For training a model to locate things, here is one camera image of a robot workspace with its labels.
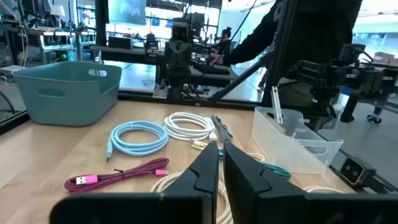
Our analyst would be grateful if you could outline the light blue cable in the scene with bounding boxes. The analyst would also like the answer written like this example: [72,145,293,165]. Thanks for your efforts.
[104,120,170,163]

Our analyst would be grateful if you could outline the small black depth camera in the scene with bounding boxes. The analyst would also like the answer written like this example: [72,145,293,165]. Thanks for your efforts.
[338,156,377,187]

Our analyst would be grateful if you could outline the teal plastic bin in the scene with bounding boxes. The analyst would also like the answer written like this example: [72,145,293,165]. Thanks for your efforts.
[12,61,123,128]

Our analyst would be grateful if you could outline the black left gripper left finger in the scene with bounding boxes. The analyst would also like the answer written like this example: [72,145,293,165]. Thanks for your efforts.
[49,142,220,224]

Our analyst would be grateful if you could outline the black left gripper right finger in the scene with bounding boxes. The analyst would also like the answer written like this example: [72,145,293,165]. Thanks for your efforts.
[223,142,398,224]

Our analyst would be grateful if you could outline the white cable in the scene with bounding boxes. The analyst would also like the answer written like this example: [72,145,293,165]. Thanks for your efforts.
[164,111,218,143]

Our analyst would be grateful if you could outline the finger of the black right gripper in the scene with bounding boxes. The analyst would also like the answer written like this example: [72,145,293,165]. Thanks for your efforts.
[178,40,193,78]
[164,40,180,78]

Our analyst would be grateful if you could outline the clear plastic container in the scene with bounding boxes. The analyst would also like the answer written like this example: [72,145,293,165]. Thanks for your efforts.
[251,106,345,174]

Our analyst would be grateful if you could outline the cluttered workbench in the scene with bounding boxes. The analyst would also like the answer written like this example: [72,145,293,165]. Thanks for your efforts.
[0,0,94,68]

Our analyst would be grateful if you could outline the beige cable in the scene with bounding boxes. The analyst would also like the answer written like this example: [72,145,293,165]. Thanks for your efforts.
[150,170,234,224]
[302,185,345,194]

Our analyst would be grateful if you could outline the magenta braided USB cable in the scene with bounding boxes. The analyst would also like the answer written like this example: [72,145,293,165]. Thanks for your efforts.
[64,157,170,195]

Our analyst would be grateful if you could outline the teal braided cable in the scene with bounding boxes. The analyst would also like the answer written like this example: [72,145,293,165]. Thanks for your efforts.
[217,148,292,181]

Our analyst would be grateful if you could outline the person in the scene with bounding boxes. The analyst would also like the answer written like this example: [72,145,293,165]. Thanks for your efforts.
[211,0,364,108]
[214,26,233,57]

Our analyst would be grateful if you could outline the dark wall screen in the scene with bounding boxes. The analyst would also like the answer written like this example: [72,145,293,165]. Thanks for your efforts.
[108,0,147,26]

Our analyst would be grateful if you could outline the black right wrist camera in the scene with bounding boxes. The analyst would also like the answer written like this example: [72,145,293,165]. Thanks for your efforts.
[170,17,191,42]

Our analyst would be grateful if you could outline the cream short cable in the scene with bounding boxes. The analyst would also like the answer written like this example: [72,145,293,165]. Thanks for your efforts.
[189,139,266,162]

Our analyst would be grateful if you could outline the grey braided cable bundle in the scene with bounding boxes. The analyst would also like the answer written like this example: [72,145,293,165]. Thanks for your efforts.
[211,114,234,144]

